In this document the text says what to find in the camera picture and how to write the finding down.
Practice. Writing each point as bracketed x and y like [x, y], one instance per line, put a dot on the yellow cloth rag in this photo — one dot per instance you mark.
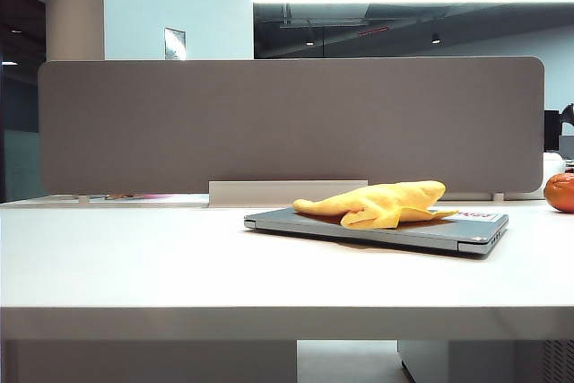
[381, 203]

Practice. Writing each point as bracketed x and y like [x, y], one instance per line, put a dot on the silver closed laptop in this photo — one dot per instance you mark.
[287, 221]

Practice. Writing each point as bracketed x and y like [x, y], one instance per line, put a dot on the white red laptop sticker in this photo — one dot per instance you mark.
[477, 215]

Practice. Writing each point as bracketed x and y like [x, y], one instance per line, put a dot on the grey fabric desk divider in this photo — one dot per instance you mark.
[224, 132]

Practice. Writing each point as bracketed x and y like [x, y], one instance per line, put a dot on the black ceiling spotlight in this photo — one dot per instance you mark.
[309, 42]
[435, 37]

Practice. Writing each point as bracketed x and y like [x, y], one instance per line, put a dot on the pink and orange papers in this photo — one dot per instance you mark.
[134, 197]

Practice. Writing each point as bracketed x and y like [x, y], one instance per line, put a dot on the red hanging sign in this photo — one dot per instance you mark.
[373, 32]

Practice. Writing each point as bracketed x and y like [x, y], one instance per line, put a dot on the grey desk support panel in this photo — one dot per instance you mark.
[157, 362]

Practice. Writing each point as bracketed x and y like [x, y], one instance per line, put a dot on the beige round pillar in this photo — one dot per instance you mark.
[76, 6]

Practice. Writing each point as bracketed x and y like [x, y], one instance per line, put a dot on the black computer monitor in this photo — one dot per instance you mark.
[552, 130]

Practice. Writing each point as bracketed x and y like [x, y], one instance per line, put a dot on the orange tangerine fruit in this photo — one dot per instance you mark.
[561, 193]

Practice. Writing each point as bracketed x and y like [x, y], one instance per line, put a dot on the white vented under-desk cabinet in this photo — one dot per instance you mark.
[493, 362]

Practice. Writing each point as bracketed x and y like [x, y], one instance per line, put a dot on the black desk lamp head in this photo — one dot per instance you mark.
[568, 115]

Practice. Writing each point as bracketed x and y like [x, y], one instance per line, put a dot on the small wall poster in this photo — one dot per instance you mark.
[175, 44]

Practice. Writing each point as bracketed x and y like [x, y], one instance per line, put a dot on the white divider bracket foot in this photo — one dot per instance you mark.
[82, 198]
[498, 197]

